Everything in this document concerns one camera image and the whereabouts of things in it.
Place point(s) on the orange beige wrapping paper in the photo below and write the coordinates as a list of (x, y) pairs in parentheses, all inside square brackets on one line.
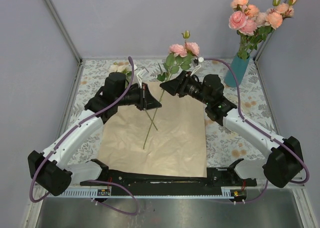
[(169, 141)]

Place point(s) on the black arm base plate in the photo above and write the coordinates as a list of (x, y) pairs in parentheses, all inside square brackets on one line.
[(215, 177)]

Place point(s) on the teal cylindrical vase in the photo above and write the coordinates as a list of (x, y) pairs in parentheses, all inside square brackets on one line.
[(239, 67)]

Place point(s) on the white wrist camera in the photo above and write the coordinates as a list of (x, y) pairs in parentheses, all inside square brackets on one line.
[(196, 64), (139, 74)]

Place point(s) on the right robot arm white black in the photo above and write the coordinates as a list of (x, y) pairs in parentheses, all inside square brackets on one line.
[(282, 156)]

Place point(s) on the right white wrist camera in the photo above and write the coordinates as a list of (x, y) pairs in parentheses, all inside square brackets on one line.
[(196, 64)]

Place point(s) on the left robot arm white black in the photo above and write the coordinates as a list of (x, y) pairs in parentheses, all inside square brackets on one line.
[(50, 168)]

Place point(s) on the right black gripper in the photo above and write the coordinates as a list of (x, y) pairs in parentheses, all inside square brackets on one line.
[(179, 85)]

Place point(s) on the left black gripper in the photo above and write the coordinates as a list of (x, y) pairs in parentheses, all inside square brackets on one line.
[(147, 101)]

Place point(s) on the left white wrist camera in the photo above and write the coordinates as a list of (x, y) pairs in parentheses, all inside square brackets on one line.
[(139, 74)]

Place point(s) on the floral patterned table mat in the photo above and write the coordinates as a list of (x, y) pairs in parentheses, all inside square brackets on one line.
[(223, 146)]

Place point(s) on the white slotted cable duct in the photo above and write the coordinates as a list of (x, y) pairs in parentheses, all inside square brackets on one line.
[(160, 191)]

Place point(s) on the left aluminium frame post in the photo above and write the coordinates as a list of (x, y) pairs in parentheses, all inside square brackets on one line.
[(57, 19)]

